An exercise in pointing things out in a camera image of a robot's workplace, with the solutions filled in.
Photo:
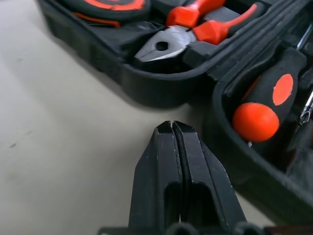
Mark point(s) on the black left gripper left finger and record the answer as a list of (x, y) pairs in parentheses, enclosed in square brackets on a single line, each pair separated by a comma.
[(159, 171)]

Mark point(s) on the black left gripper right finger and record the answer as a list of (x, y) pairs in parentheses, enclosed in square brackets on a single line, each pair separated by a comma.
[(203, 176)]

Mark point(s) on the black plastic tool case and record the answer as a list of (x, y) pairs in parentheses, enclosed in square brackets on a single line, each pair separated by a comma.
[(159, 85)]

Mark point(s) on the black orange tape measure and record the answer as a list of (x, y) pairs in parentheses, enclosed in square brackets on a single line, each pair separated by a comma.
[(105, 11)]

